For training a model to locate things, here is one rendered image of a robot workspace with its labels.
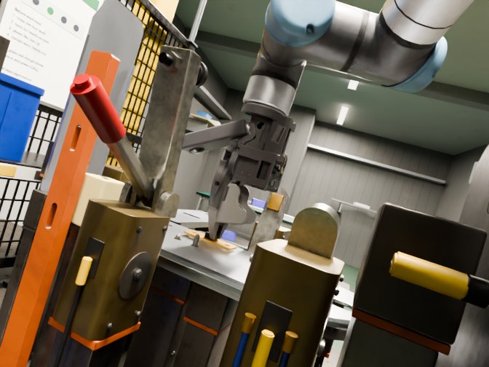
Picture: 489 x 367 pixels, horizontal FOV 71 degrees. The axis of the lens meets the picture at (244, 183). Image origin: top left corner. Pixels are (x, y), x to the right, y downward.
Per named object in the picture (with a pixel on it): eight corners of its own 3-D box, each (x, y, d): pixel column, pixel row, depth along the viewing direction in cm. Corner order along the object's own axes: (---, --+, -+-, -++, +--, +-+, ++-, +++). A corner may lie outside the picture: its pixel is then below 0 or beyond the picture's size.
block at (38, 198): (54, 349, 64) (101, 198, 65) (-12, 377, 53) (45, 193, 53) (43, 343, 66) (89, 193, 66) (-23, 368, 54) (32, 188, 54)
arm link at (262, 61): (273, -7, 48) (268, 22, 57) (250, 67, 48) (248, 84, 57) (326, 12, 49) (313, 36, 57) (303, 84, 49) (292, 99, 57)
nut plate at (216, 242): (237, 248, 54) (240, 241, 54) (228, 250, 51) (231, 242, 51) (193, 231, 57) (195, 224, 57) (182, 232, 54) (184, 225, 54)
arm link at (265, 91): (243, 71, 51) (259, 91, 59) (233, 100, 51) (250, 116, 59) (290, 81, 48) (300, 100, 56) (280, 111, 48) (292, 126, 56)
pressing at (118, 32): (95, 196, 65) (148, 25, 65) (41, 191, 54) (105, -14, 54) (92, 195, 65) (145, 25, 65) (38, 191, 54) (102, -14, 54)
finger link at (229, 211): (232, 250, 48) (253, 188, 49) (197, 236, 50) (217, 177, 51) (239, 250, 51) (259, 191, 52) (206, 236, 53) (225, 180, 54)
